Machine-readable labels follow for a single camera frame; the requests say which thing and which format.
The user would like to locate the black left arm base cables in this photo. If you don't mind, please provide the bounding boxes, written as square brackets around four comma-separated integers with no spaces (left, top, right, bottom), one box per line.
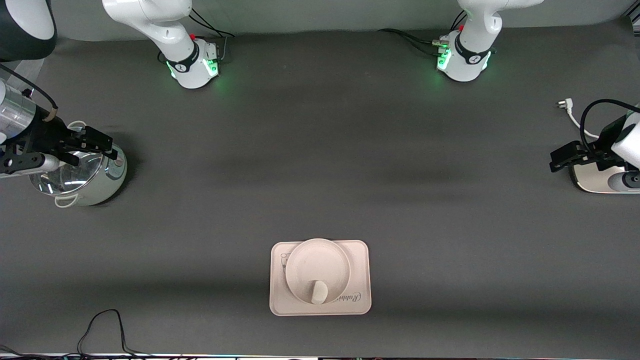
[376,10,469,60]

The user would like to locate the black arm base cables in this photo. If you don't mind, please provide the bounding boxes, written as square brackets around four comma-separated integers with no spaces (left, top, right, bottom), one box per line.
[189,4,237,65]
[376,10,469,60]

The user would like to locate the white toaster power cable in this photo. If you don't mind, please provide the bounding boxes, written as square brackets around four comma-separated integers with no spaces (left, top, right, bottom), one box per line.
[556,98,601,140]

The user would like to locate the cream round plate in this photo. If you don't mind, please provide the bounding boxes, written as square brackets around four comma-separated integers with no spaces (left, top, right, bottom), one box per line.
[285,238,352,305]

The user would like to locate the thin black table edge cable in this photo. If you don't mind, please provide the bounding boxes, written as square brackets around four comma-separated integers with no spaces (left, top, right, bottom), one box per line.
[0,309,168,360]

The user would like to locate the cream tray with rabbit print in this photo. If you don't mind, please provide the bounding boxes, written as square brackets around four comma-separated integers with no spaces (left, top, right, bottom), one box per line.
[269,240,372,317]

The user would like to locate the pale green electric pot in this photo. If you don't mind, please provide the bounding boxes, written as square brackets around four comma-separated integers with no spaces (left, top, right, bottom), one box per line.
[29,120,128,209]

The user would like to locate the cream toaster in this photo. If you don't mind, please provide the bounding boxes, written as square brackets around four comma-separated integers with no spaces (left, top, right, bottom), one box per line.
[570,159,640,195]

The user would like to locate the glass pot lid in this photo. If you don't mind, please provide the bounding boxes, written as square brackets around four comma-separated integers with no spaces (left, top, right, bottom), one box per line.
[29,150,105,196]

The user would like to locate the white steamed bun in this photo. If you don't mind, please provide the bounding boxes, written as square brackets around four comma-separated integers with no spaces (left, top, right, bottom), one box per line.
[310,280,329,305]

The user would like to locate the black right arm base cables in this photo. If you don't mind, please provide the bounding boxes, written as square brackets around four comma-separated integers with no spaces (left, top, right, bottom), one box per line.
[189,4,237,65]

